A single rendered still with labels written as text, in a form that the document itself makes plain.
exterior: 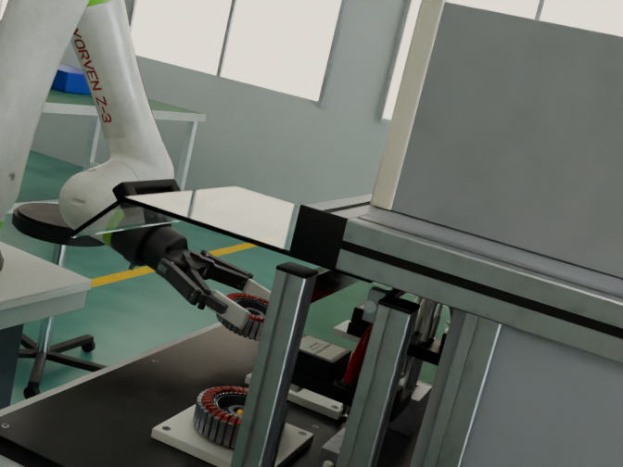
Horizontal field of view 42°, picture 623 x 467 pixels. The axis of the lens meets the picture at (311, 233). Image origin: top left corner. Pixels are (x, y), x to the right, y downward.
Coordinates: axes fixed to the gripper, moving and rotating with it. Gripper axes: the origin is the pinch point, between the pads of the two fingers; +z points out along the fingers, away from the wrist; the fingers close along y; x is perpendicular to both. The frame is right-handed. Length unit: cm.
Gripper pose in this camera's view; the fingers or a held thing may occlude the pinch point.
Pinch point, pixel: (254, 308)
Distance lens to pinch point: 130.8
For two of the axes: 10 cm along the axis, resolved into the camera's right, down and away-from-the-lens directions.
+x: 4.3, -8.6, -2.7
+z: 8.2, 4.9, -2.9
